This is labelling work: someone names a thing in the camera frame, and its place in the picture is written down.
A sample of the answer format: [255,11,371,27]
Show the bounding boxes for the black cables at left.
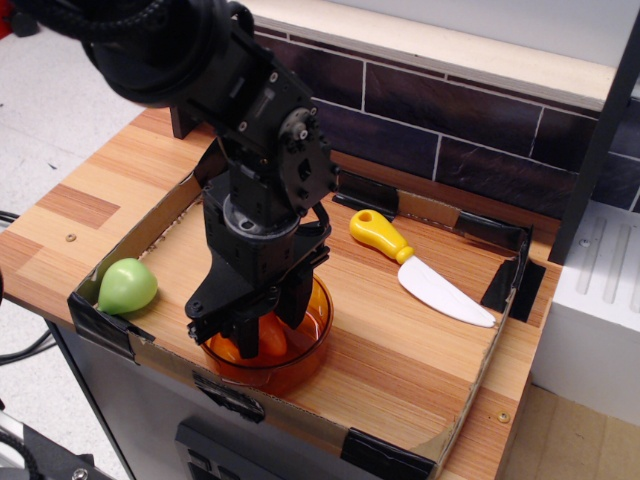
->
[0,209,59,369]

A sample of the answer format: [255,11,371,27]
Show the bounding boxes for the black vertical post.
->
[548,15,639,265]

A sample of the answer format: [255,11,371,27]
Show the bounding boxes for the orange plastic toy carrot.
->
[259,312,287,357]

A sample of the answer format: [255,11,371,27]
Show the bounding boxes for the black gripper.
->
[185,187,331,359]

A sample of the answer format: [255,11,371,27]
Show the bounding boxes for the green plastic toy pear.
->
[97,258,158,315]

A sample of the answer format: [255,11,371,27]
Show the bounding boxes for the yellow handled toy knife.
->
[349,209,496,328]

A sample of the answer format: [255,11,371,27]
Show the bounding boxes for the dark brick pattern backsplash panel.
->
[248,1,615,218]

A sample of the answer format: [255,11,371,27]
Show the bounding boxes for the cardboard fence with black tape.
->
[69,175,532,479]

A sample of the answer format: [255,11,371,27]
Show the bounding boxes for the white ribbed sink block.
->
[532,202,639,424]

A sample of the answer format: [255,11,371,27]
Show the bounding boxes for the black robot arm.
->
[18,1,340,359]

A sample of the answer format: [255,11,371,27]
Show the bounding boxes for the orange transparent plastic pot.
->
[202,276,334,395]

